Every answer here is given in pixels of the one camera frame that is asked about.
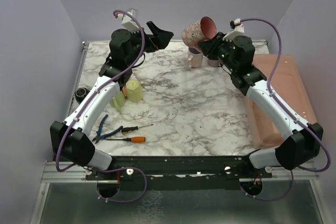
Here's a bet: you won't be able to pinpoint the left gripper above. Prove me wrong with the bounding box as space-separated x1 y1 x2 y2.
126 21 173 66

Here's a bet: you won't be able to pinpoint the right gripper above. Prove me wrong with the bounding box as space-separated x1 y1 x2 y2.
198 31 238 72

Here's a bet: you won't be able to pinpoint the purple mug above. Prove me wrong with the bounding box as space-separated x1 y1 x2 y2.
207 59 220 68

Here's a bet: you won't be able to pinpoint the pink spectrum mug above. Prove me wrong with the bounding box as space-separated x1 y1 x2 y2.
182 16 217 47

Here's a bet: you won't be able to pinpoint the light green mug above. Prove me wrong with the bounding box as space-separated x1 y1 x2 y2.
110 91 125 112

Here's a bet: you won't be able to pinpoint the salmon pink mug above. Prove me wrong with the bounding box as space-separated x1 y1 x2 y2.
121 89 127 98

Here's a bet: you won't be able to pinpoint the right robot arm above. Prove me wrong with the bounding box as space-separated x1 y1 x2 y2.
197 33 323 177

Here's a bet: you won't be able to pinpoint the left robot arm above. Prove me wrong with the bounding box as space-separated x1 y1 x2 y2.
50 21 174 179

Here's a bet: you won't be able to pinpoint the yellow-green faceted mug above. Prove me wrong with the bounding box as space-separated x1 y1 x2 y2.
125 79 143 103

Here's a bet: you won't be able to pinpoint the black mug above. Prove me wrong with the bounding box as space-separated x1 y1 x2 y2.
74 88 90 104

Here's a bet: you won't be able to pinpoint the pink storage bin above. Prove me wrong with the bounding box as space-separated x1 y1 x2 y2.
245 54 317 148

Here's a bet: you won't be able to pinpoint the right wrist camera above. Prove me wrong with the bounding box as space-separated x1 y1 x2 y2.
223 18 245 41

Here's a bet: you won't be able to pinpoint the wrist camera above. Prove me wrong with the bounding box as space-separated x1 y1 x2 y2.
223 18 245 41
117 8 139 33

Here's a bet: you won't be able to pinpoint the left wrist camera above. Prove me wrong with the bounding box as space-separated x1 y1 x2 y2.
117 8 139 33

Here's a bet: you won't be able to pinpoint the black handled screwdriver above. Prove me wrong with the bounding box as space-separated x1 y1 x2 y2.
120 124 153 134

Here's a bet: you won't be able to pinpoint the orange handled screwdriver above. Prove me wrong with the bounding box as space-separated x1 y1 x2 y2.
106 136 146 143

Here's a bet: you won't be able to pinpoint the blue handled pliers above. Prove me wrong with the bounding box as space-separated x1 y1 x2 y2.
91 114 123 145

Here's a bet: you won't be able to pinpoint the black mounting base plate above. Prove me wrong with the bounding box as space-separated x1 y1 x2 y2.
86 156 272 191

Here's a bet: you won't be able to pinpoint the aluminium rail frame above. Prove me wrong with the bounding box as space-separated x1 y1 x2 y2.
28 39 326 224

